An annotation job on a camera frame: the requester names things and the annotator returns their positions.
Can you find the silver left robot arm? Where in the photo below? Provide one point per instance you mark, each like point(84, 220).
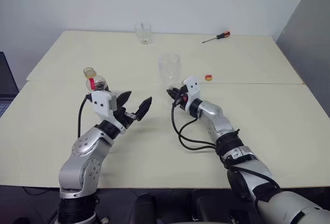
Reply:
point(85, 144)

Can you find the clear drinking glass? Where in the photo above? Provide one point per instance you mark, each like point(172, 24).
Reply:
point(168, 67)

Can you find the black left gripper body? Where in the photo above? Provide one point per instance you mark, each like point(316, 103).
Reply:
point(122, 116)

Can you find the grey partition panel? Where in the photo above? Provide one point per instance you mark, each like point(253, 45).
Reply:
point(304, 49)

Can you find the clear glass tumbler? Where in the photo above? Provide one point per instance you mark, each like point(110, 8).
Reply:
point(143, 36)

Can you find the wide dark rounded shape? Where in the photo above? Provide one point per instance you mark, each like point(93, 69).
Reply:
point(206, 206)

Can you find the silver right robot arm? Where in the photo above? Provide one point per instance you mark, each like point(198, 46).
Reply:
point(216, 113)

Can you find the small bottle with red label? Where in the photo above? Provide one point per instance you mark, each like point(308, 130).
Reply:
point(99, 82)

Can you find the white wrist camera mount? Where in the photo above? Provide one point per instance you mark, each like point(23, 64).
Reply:
point(192, 87)
point(101, 103)

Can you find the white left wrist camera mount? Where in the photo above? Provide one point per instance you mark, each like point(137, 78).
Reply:
point(101, 103)

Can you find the orange and black screwdriver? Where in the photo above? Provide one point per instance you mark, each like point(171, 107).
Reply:
point(223, 35)

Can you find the yellow and red bottle cap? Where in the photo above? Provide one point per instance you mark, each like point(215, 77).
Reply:
point(209, 77)

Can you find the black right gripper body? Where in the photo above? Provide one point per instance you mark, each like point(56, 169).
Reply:
point(181, 101)

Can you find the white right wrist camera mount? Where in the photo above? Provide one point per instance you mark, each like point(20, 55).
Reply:
point(192, 87)

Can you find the narrow dark rounded shape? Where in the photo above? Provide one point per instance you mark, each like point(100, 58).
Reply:
point(144, 208)

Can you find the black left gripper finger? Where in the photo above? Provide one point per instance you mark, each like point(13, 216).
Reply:
point(123, 97)
point(144, 107)

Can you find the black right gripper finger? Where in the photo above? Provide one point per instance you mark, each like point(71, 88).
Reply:
point(174, 90)
point(175, 97)

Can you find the black laptop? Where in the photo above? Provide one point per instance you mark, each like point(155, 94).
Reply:
point(6, 79)

